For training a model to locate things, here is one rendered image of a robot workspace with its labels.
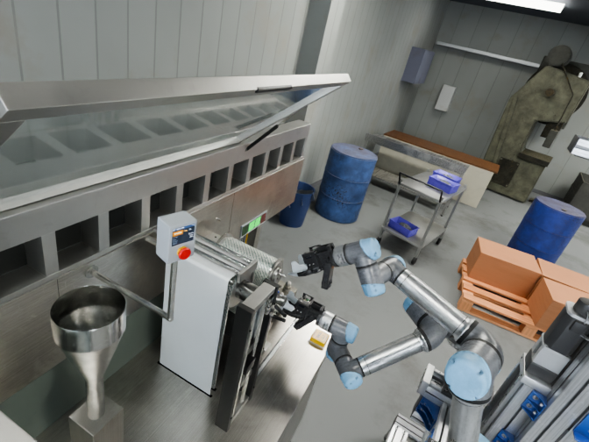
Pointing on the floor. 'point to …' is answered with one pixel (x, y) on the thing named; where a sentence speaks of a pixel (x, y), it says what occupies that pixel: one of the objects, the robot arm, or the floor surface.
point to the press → (553, 109)
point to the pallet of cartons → (516, 288)
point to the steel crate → (579, 196)
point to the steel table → (413, 157)
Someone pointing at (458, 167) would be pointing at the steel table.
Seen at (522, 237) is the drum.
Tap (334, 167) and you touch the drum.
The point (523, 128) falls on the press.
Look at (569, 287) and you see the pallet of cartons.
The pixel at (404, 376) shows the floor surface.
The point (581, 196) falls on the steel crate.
